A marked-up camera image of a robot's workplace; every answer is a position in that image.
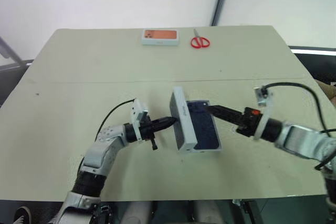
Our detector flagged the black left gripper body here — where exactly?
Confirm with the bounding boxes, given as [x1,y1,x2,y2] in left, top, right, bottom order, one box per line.
[138,119,159,152]

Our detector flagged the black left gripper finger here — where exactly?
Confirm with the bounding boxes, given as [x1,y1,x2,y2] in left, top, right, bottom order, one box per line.
[153,116,175,127]
[154,123,174,132]

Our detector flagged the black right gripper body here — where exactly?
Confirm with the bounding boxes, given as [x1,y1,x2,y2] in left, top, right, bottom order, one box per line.
[235,106,264,137]

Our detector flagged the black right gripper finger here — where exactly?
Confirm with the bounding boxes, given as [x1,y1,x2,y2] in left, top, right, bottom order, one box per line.
[209,111,242,127]
[205,104,245,120]

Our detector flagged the white box lid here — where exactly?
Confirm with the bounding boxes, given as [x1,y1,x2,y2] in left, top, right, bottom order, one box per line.
[168,86,198,154]

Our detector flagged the dark blue phone box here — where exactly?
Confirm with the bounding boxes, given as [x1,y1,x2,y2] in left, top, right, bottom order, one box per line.
[186,100,222,151]

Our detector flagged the white phone box base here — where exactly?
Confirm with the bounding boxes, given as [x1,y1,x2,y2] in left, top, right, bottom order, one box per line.
[184,99,225,155]

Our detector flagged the sealed orange phone box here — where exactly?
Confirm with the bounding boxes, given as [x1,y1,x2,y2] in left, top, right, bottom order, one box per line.
[141,28,182,47]

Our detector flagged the brown cloth object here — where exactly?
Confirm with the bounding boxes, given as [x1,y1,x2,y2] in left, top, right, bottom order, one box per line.
[314,79,336,107]

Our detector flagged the black table leg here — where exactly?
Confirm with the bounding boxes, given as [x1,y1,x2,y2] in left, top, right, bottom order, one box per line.
[242,199,264,224]

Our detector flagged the dark shelf with white strip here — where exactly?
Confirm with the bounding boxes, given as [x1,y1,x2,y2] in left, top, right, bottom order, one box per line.
[289,45,336,57]

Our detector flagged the black and white sneaker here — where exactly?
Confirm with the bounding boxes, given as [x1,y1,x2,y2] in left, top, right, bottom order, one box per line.
[13,206,34,224]

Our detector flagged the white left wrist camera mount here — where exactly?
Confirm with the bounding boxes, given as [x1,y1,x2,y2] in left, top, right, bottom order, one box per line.
[130,99,151,141]

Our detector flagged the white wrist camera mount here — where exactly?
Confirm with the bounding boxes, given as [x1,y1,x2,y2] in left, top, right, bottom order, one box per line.
[253,85,274,141]
[130,99,151,141]

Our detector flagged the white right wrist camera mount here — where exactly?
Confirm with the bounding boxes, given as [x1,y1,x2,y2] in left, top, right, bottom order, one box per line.
[253,85,274,141]

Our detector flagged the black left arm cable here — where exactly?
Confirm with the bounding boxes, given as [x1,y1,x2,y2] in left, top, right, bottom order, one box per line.
[94,99,136,141]

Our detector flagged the red handled scissors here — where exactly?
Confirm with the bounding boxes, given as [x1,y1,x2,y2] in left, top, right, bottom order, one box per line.
[190,28,211,50]

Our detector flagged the grey metal frame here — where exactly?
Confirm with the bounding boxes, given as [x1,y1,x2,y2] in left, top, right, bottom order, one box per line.
[0,36,27,68]

